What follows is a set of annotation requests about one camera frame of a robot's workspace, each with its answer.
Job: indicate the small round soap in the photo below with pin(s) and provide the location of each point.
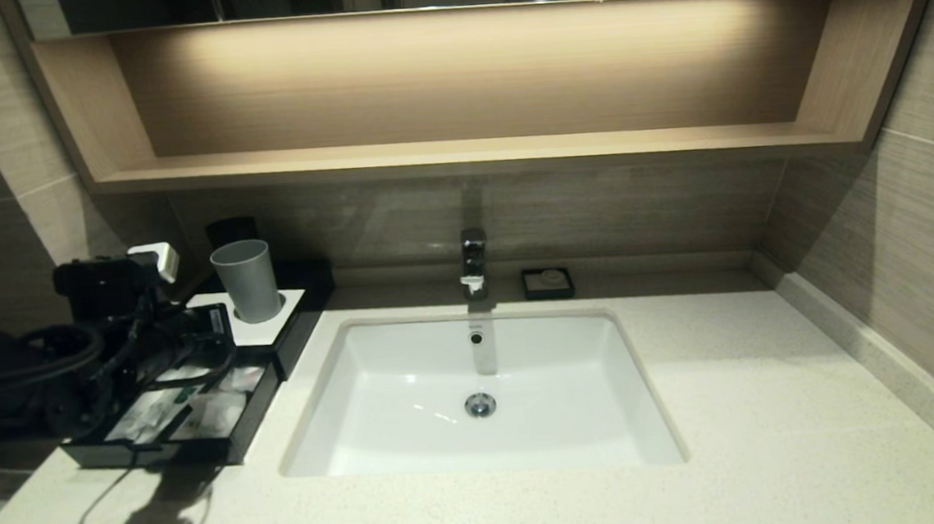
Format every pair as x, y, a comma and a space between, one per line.
551, 277

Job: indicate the black box with white lid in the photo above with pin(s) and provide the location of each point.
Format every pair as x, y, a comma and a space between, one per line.
275, 333

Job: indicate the long translucent toothbrush packet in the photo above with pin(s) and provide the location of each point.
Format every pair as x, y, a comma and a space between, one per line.
141, 416

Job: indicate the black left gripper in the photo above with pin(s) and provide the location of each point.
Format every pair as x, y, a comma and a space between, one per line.
168, 340

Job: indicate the small white flat sachet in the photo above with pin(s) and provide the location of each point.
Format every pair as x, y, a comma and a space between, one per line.
242, 379

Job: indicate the chrome sink drain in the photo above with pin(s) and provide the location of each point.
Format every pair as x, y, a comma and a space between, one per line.
481, 405

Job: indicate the black drawer with toiletries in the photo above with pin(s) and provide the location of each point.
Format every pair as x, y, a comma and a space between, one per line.
234, 451

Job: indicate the chrome faucet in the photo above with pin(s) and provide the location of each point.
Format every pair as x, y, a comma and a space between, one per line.
473, 260

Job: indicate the black and orange left arm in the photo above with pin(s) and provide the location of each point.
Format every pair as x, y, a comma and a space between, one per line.
15, 376

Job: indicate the grey plastic cup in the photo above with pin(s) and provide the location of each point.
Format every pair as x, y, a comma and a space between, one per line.
248, 281

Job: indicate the white folded sachet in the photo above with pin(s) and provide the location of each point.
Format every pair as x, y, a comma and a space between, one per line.
219, 412

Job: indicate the light wooden wall shelf niche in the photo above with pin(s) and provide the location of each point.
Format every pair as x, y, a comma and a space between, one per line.
468, 153

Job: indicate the black soap dish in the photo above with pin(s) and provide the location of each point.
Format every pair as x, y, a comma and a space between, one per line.
531, 293

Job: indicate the black cup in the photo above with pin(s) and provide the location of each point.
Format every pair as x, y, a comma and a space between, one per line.
230, 229

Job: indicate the white sink basin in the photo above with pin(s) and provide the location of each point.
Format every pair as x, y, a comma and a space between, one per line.
410, 381

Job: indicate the translucent packet with green band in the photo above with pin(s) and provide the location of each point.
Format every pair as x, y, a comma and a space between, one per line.
188, 394

